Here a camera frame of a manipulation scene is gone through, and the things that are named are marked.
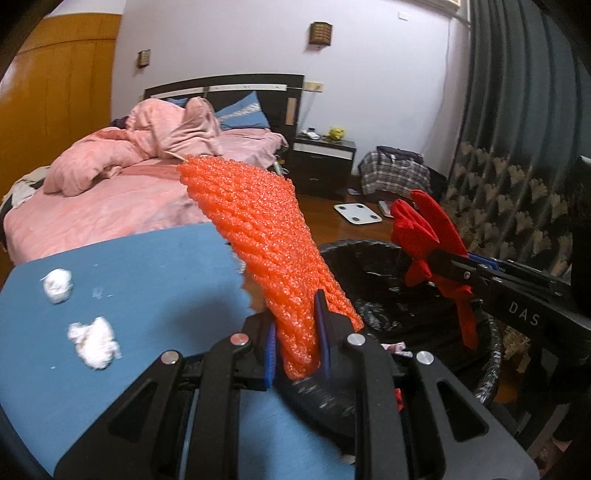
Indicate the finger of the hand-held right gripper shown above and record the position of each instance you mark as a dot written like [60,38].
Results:
[531,277]
[508,300]

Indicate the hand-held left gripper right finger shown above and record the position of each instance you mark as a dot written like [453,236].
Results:
[323,341]

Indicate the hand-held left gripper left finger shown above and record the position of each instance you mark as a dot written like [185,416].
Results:
[269,364]

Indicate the black lined trash bin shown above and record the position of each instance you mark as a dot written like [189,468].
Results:
[369,281]

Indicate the red plastic bag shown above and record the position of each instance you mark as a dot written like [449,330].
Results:
[399,401]

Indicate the red wrapper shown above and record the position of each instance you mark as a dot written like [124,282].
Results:
[434,221]

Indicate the orange foam net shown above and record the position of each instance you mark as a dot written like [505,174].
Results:
[268,230]

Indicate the white bathroom scale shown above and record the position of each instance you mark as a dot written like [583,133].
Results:
[358,212]

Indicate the blue table cloth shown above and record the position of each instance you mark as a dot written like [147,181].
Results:
[152,286]

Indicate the dark patterned curtain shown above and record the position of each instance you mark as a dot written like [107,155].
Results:
[508,92]

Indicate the plaid clothing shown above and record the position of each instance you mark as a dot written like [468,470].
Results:
[392,173]

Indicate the dark nightstand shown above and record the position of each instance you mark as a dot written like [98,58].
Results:
[323,166]

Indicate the pinkish crumpled tissue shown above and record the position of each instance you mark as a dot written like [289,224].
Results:
[94,344]

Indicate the white remote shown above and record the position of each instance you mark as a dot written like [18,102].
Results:
[311,134]

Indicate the yellow toy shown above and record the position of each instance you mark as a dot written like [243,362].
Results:
[336,133]

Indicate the pink bed sheet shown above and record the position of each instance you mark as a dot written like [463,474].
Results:
[115,207]

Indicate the white crumpled tissue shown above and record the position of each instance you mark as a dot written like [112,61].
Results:
[57,285]

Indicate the blue pillow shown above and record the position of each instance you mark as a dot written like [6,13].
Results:
[244,113]

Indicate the dark wooden bed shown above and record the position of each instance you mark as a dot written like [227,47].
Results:
[272,101]

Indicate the pink quilt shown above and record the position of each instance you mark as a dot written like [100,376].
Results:
[101,157]

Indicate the pile of clothes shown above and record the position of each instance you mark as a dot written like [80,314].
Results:
[21,189]

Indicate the wooden wardrobe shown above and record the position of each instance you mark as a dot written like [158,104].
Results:
[60,92]

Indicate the large wooden wall lamp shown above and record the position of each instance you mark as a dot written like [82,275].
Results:
[320,33]

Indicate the small wooden wall lamp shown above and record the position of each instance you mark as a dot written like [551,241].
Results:
[144,58]

